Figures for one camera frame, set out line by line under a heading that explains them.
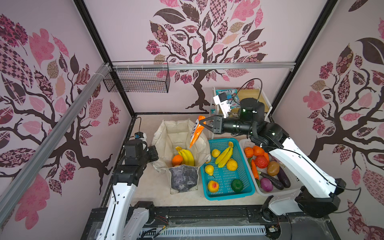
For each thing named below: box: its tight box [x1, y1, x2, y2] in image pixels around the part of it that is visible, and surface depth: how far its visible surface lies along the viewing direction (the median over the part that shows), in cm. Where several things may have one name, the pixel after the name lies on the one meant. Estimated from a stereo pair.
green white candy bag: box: [215, 89, 240, 109], surface depth 85 cm
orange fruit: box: [172, 154, 183, 167], surface depth 88 cm
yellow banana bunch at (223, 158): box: [215, 141, 234, 168], surface depth 94 cm
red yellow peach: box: [208, 180, 219, 193], surface depth 80 cm
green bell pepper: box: [231, 179, 244, 193], surface depth 81 cm
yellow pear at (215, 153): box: [211, 149, 221, 158], surface depth 94 cm
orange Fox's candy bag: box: [189, 115, 206, 148], surface depth 57 cm
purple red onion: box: [260, 177, 274, 193], surface depth 80 cm
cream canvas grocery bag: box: [151, 119, 211, 195], surface depth 79 cm
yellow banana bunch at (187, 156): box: [175, 146, 195, 166], surface depth 91 cm
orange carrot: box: [251, 159, 259, 180], surface depth 89 cm
